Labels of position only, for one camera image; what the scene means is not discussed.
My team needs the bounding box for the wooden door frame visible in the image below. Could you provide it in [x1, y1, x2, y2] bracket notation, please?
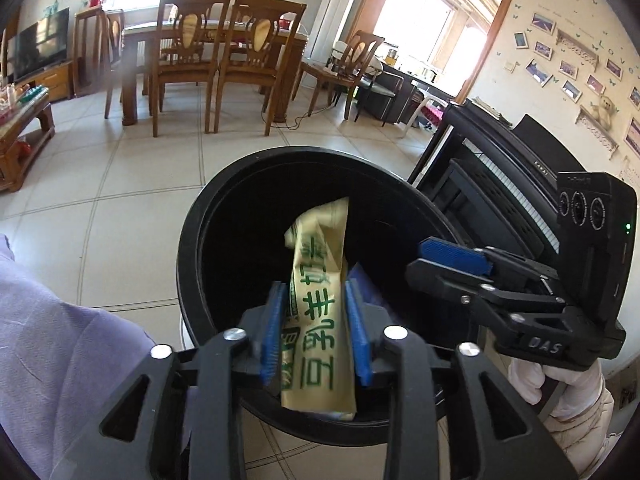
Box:
[357, 0, 523, 106]

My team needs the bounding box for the teddy bear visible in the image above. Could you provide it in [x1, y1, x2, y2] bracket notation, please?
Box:
[590, 95, 617, 128]

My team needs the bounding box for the wooden television stand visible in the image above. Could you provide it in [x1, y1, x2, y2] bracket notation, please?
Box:
[15, 59, 75, 103]

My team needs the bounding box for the white standing air conditioner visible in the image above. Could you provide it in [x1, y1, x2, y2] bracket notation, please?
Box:
[305, 0, 362, 63]

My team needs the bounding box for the black flat television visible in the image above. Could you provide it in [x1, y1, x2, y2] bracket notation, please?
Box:
[7, 7, 71, 82]

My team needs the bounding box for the black digital piano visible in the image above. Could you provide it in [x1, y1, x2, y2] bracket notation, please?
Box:
[407, 99, 608, 286]

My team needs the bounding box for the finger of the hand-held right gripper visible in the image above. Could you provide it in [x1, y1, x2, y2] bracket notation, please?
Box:
[405, 258, 568, 346]
[419, 237, 560, 291]

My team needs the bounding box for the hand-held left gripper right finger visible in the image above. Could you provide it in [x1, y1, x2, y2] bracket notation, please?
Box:
[344, 277, 578, 480]

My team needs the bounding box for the purple floral tablecloth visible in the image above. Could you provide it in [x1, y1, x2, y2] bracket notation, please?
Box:
[0, 234, 201, 480]

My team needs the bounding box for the beige drink carton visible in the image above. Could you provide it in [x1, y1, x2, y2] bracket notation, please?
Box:
[280, 196, 358, 422]

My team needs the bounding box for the person's right hand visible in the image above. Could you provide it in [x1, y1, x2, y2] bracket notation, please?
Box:
[507, 360, 606, 417]

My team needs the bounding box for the black trash bin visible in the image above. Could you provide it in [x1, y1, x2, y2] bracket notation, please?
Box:
[175, 146, 488, 448]

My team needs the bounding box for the black cabinet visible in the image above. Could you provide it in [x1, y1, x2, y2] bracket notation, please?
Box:
[357, 57, 426, 126]

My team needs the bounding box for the person's right forearm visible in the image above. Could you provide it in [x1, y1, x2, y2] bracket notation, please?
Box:
[542, 380, 617, 480]

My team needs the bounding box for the wooden coffee table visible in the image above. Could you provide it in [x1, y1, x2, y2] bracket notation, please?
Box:
[0, 85, 56, 193]

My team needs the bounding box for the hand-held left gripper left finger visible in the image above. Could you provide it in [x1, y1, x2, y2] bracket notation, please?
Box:
[50, 280, 288, 480]

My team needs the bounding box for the assorted household clutter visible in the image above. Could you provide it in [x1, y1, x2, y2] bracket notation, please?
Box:
[0, 82, 51, 123]

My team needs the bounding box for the wooden dining table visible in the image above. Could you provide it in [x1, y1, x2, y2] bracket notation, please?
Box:
[121, 19, 307, 126]

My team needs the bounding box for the white plastic chair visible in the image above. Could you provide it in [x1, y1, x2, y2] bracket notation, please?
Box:
[400, 87, 451, 138]

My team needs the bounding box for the tall wooden plant stand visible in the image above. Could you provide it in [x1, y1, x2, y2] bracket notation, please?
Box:
[74, 6, 107, 100]

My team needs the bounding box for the black floor cable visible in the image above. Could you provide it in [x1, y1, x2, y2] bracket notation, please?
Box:
[284, 111, 322, 131]

